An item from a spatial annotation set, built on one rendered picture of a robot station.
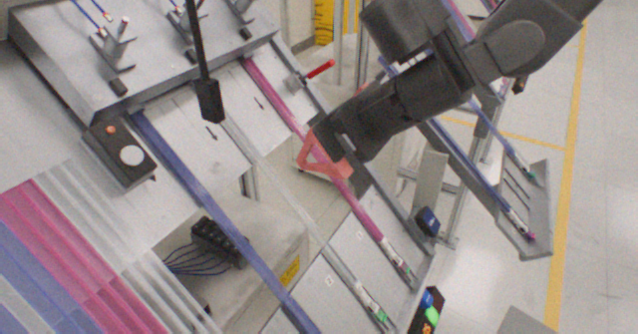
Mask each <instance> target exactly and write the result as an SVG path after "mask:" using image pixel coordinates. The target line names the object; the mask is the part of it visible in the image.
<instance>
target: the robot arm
mask: <svg viewBox="0 0 638 334"><path fill-rule="evenodd" d="M602 1H603V0H501V1H500V2H499V3H498V4H497V5H496V7H495V8H494V9H493V10H492V11H491V13H490V14H489V15H488V16H487V17H486V18H485V20H484V21H483V22H482V23H481V25H480V26H479V28H478V31H477V33H476V37H475V38H473V39H471V40H470V41H467V39H466V38H465V36H464V34H463V32H462V31H461V29H460V27H459V26H458V24H457V22H456V20H455V19H454V17H453V15H452V14H451V9H450V8H449V9H448V8H447V7H446V5H445V4H444V2H443V1H442V0H373V1H371V3H370V4H368V5H367V6H366V7H365V8H364V9H363V10H362V11H361V12H360V13H359V17H360V19H361V21H362V22H363V24H364V26H365V27H366V29H367V30H368V32H369V34H370V35H371V37H372V39H373V40H374V42H375V44H376V45H377V49H378V50H379V52H380V54H381V55H382V57H383V59H384V60H385V62H386V64H387V65H388V66H389V65H391V64H393V63H394V62H396V61H397V63H398V65H399V66H401V65H403V64H404V63H406V62H408V61H409V60H411V59H412V58H414V57H416V56H417V55H419V54H421V53H422V52H424V51H425V50H427V49H429V48H431V50H432V52H433V53H432V54H430V55H428V56H427V57H425V58H423V59H422V60H420V61H418V62H417V63H415V64H413V65H412V66H410V67H408V68H407V69H405V70H404V71H402V72H400V73H399V74H398V75H397V76H394V77H392V78H390V79H389V80H387V81H385V82H384V83H382V84H381V83H380V82H379V81H378V80H376V79H375V80H374V81H372V82H370V83H369V84H368V83H364V84H363V85H362V86H360V87H359V88H358V90H357V91H356V93H355V94H354V96H352V97H351V98H349V99H348V100H347V101H345V102H343V103H342V104H340V105H339V106H338V107H337V108H336V109H334V110H333V111H332V112H331V113H329V114H328V115H327V116H326V117H325V118H323V119H322V120H321V121H320V122H318V123H317V124H315V125H314V126H313V127H312V128H310V129H309V131H308V132H307V135H306V138H305V141H304V144H303V146H302V149H301V151H300V153H299V154H298V156H297V158H296V162H297V164H298V165H299V166H300V168H301V169H305V170H311V171H318V172H322V173H325V174H327V175H330V176H333V177H336V178H339V179H341V180H342V179H345V178H347V177H348V176H349V175H350V174H351V173H352V171H353V170H352V168H351V167H350V165H349V164H348V162H347V161H346V159H345V158H344V155H345V154H346V153H345V151H344V150H343V148H342V147H341V145H340V143H339V141H338V140H337V138H336V137H335V133H338V134H339V135H340V136H341V135H346V136H347V138H348V139H349V141H350V142H351V143H352V145H353V146H354V148H355V150H353V151H352V154H354V156H355V157H356V159H357V160H358V162H359V163H360V164H364V163H367V162H369V161H371V160H372V159H373V158H374V157H375V156H376V155H377V154H378V153H379V152H380V151H381V150H382V148H383V147H384V146H385V145H386V144H387V142H388V141H389V140H390V139H391V138H392V137H393V136H395V135H397V134H399V133H401V132H404V131H406V130H408V129H410V128H412V127H415V126H417V125H419V124H421V123H422V122H425V121H428V120H430V119H432V118H434V117H436V116H439V115H441V114H443V113H445V112H447V111H450V110H452V109H454V108H456V107H458V106H461V105H463V104H465V103H467V102H469V101H470V100H471V99H472V96H473V88H474V87H475V86H476V85H477V84H476V83H475V81H474V79H473V77H472V76H471V74H470V72H469V71H468V69H467V67H466V65H465V64H464V62H463V60H462V58H461V57H460V55H459V53H458V52H457V50H456V48H455V46H454V45H453V43H452V41H451V39H450V38H449V36H448V34H447V32H446V31H445V30H447V29H448V28H450V30H451V31H452V33H453V35H454V37H455V38H456V40H457V42H458V44H459V45H460V47H461V49H462V51H463V52H464V54H465V56H466V58H467V59H468V61H469V63H470V65H471V66H472V68H473V70H474V71H475V73H476V75H477V77H478V79H479V81H480V83H481V84H482V86H483V87H485V86H487V85H489V84H491V83H493V82H495V81H497V80H498V79H500V78H502V77H504V78H509V79H517V78H523V77H526V76H529V75H531V74H534V73H535V72H537V71H538V70H540V69H541V68H542V67H544V66H545V65H546V64H547V62H549V61H550V60H551V59H552V58H553V57H554V56H555V55H556V54H557V53H558V52H559V51H560V49H561V48H562V47H563V46H564V45H565V44H566V43H567V42H568V41H569V40H570V39H571V38H572V37H573V36H574V35H575V34H576V33H577V32H578V31H579V30H580V29H581V28H582V27H583V26H584V25H583V24H581V22H582V21H583V20H584V19H585V18H586V17H587V16H588V15H589V14H590V13H591V12H592V11H593V10H594V9H595V8H596V7H597V6H598V5H599V4H600V3H601V2H602ZM314 145H317V147H318V148H319V149H320V150H321V151H322V153H323V154H324V155H325V156H326V157H327V159H328V161H329V162H328V163H312V162H308V161H307V160H306V158H307V156H308V155H309V154H310V152H311V150H312V149H313V147H314Z"/></svg>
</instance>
